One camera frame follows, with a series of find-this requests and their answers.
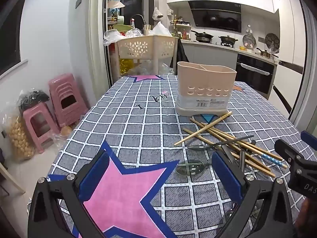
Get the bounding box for hanging plastic bag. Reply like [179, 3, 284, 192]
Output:
[152, 6, 164, 21]

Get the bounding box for black lidded wok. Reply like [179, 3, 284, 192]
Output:
[191, 30, 214, 42]

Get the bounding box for dark window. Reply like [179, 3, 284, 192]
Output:
[0, 0, 28, 76]

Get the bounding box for spice rack with bottles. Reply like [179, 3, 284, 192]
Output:
[170, 15, 192, 40]

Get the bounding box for person's right hand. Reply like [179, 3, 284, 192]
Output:
[296, 198, 317, 238]

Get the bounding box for beige plastic basket trolley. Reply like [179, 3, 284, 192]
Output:
[115, 36, 179, 80]

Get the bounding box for clear bag of yellow balls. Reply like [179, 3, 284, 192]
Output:
[4, 109, 36, 160]

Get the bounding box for white refrigerator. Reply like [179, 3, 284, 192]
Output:
[269, 0, 309, 119]

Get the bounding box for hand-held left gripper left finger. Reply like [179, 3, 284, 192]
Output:
[28, 151, 111, 238]

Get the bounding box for black two-handled pot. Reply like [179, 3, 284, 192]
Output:
[218, 35, 239, 47]

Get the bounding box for clear plastic bag with produce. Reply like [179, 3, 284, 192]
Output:
[53, 125, 73, 149]

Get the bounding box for stack of pink plastic stools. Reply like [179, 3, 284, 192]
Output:
[48, 73, 88, 127]

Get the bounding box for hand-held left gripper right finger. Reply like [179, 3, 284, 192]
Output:
[212, 151, 294, 238]

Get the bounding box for white plastic bag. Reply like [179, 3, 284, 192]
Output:
[148, 21, 172, 37]

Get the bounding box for grey checked tablecloth with stars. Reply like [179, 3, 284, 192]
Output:
[47, 74, 315, 238]

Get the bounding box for round black divided pan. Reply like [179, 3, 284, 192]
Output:
[265, 33, 280, 52]

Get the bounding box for black range hood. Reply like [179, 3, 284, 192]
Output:
[188, 1, 242, 33]

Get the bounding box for crumpled clear plastic bags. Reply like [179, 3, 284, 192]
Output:
[103, 29, 144, 46]

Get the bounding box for beige plastic utensil holder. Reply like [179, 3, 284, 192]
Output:
[175, 61, 237, 116]

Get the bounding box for grey kitchen counter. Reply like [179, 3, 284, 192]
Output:
[180, 39, 279, 80]

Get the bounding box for black built-in oven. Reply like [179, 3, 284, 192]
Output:
[235, 53, 278, 100]

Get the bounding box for chopstick with blue patterned end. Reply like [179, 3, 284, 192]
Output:
[223, 134, 288, 169]

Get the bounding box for black plastic bag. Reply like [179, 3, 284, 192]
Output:
[18, 88, 50, 112]

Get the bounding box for black curved faucet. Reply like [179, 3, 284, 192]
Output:
[131, 14, 146, 30]

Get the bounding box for bunch of bamboo chopsticks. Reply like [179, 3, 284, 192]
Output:
[174, 111, 288, 178]

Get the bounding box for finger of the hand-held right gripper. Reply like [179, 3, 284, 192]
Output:
[274, 139, 305, 166]
[301, 131, 317, 152]

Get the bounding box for yellow oil bottle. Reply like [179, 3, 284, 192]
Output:
[120, 58, 139, 75]

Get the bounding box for single pink plastic stool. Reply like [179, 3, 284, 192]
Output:
[23, 102, 61, 154]

